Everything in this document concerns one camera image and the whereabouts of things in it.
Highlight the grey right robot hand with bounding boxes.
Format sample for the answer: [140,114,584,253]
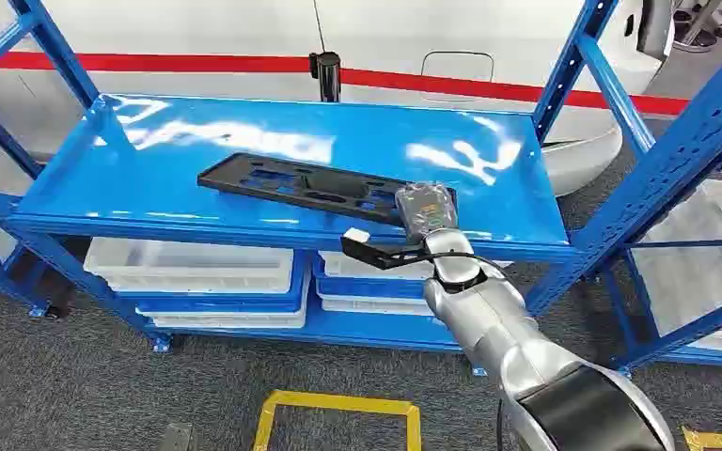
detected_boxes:
[394,181,461,244]

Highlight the black plastic panel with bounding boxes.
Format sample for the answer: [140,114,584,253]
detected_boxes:
[196,152,460,229]

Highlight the white plastic bin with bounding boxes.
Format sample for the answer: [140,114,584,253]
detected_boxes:
[317,290,438,318]
[84,237,295,296]
[317,250,515,282]

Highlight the blue metal shelf rack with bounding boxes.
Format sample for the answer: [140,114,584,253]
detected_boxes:
[0,0,658,375]
[526,0,722,373]

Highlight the white vehicle body red stripe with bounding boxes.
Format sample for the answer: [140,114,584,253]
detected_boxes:
[0,0,692,199]

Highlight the dark stand base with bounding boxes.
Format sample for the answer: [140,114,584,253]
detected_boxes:
[670,0,722,54]

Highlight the grey floor plate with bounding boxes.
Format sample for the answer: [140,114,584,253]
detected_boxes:
[155,422,196,451]

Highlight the yellow floor tape strip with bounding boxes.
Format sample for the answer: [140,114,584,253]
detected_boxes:
[682,426,722,451]

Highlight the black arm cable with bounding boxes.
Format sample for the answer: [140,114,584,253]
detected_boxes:
[392,248,515,282]

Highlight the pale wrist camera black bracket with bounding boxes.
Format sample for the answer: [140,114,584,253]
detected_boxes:
[340,226,430,272]

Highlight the black post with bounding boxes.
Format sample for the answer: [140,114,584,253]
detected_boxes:
[307,51,343,104]

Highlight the yellow floor tape frame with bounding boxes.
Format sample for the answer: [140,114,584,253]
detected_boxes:
[252,390,423,451]

